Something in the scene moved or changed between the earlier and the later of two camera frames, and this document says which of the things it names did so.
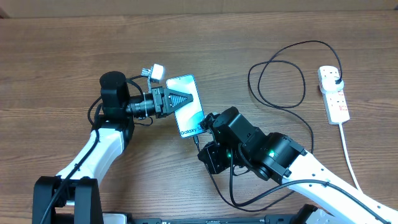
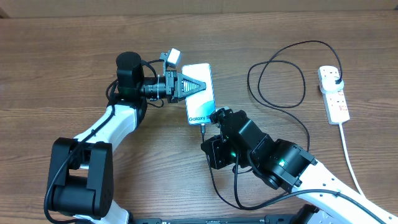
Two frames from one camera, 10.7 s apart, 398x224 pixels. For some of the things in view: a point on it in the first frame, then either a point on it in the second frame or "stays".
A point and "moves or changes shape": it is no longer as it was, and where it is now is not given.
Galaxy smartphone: [188, 119] moves or changes shape
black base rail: [310, 218] stays
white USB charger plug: [328, 84] stays
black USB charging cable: [262, 102] moves or changes shape
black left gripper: [163, 94] → [171, 78]
